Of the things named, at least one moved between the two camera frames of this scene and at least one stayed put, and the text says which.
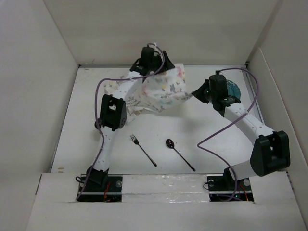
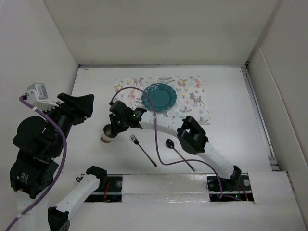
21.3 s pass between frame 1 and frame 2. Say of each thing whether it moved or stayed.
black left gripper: moved
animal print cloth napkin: moved
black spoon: stayed
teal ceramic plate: moved
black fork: stayed
